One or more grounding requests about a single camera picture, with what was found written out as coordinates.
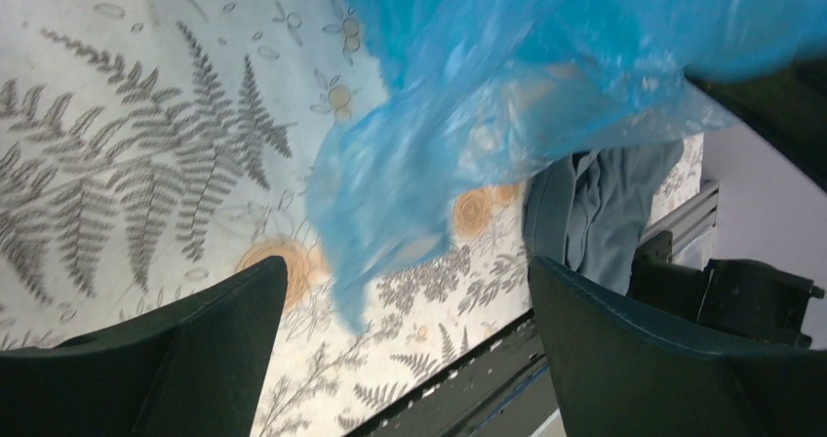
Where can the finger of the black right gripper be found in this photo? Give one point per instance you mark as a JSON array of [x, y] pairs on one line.
[[786, 108]]

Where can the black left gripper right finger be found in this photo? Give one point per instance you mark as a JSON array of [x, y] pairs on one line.
[[622, 368]]

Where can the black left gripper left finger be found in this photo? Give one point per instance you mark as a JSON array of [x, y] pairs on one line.
[[194, 367]]

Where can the blue plastic trash bag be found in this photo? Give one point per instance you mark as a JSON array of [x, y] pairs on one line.
[[490, 92]]

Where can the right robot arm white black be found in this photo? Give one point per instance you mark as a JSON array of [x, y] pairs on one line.
[[746, 297]]

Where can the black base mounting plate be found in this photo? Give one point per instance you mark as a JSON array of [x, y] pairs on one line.
[[502, 387]]

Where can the grey-blue crumpled cloth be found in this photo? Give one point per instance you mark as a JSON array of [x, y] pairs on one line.
[[588, 211]]

